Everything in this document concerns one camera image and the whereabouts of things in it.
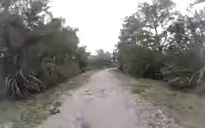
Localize distant trees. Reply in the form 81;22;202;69
87;48;119;70

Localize grey dirt path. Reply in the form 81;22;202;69
36;67;183;128

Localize row of trees and bushes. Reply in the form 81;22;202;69
0;0;91;105
115;0;205;95

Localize grass verge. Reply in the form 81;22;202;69
108;67;205;128
0;68;101;128

